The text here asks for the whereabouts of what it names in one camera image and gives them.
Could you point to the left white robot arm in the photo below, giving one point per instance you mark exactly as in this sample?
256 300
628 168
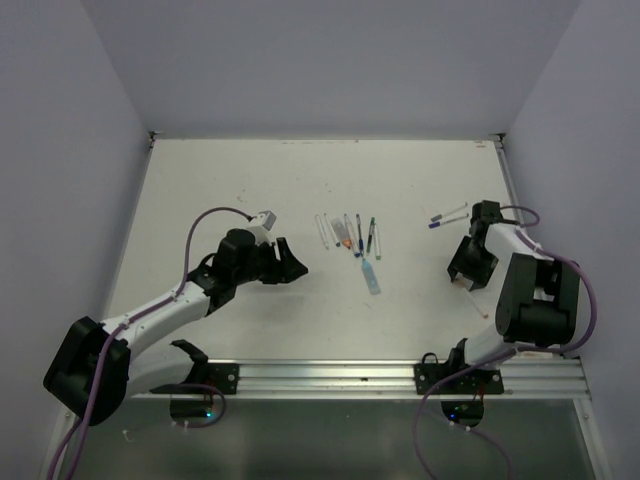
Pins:
93 372

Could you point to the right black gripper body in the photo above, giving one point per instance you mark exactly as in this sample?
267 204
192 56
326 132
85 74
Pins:
473 261

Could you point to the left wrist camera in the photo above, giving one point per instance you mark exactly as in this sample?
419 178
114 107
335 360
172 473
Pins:
261 225

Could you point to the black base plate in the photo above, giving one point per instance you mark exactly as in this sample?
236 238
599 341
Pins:
426 375
222 375

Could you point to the black pen near left arm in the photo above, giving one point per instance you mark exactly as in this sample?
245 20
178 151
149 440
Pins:
371 230

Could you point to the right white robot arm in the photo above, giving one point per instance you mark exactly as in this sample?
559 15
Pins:
537 304

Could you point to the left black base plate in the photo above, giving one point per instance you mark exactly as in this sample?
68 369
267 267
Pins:
222 375

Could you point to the dark blue ballpoint pen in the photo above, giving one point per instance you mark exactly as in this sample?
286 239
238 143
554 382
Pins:
360 235

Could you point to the green capped marker lower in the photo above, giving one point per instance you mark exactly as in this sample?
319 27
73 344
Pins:
377 242

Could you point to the dark blue capped marker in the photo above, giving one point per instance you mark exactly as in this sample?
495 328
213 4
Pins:
352 237

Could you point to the thick light blue marker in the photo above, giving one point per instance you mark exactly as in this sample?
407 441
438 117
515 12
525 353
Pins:
370 277

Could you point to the aluminium mounting rail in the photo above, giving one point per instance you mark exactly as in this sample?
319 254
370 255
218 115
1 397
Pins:
528 378

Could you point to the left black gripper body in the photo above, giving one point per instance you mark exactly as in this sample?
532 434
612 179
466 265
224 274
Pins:
262 266

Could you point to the pink ended marker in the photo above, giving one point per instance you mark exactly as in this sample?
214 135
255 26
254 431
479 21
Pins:
472 300

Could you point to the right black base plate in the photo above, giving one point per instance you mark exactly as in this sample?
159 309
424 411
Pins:
426 375

